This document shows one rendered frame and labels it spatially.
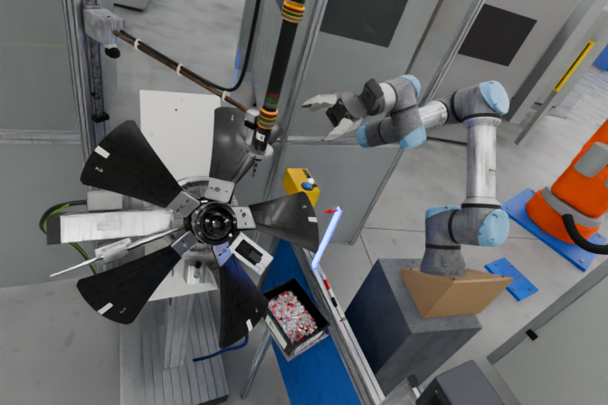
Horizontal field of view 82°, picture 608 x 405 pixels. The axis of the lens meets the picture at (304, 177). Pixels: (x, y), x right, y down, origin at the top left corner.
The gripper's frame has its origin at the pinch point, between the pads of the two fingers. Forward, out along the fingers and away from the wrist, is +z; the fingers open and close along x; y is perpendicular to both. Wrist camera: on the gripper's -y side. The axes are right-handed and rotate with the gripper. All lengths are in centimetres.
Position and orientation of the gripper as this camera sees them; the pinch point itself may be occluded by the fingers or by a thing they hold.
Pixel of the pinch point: (316, 120)
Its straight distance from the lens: 80.5
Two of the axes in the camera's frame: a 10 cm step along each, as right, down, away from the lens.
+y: -3.5, 3.6, 8.6
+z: -7.9, 3.8, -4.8
